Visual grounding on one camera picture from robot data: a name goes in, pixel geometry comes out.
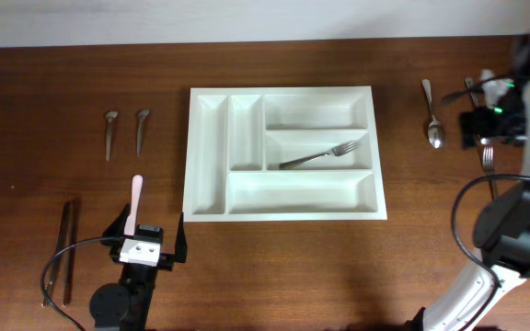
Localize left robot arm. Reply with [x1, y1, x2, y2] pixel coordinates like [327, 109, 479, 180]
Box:
[89, 204, 188, 331]

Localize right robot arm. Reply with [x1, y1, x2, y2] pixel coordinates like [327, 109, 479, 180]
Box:
[402, 33, 530, 331]

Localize metal fork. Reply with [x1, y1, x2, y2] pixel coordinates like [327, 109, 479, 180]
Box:
[475, 135, 499, 200]
[279, 140, 359, 170]

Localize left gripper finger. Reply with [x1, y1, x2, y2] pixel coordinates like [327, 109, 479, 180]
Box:
[174, 213, 188, 263]
[101, 203, 131, 245]

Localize small metal spoon left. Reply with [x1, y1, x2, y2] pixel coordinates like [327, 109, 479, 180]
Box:
[105, 110, 118, 161]

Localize small metal spoon right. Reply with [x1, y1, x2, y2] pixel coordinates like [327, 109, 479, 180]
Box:
[136, 108, 151, 156]

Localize metal tongs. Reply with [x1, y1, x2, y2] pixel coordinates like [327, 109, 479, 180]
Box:
[41, 200, 75, 309]

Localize white plastic cutlery tray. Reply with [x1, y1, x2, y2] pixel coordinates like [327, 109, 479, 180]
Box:
[183, 86, 387, 222]

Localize pink plastic knife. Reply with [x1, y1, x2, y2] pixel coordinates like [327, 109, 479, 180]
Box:
[123, 175, 144, 236]

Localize small metal spoon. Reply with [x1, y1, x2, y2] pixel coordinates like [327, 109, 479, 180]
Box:
[136, 108, 151, 156]
[105, 110, 118, 161]

